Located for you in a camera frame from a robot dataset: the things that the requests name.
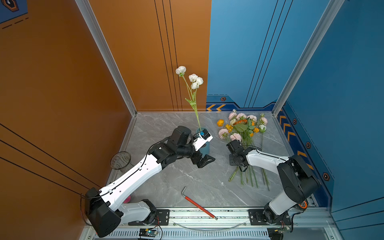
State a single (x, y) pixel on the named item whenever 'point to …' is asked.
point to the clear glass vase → (120, 159)
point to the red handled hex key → (197, 204)
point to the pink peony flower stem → (225, 134)
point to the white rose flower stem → (262, 128)
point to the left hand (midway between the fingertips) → (209, 150)
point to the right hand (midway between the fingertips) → (233, 160)
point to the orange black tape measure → (304, 204)
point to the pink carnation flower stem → (234, 115)
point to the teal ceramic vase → (204, 151)
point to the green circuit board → (149, 232)
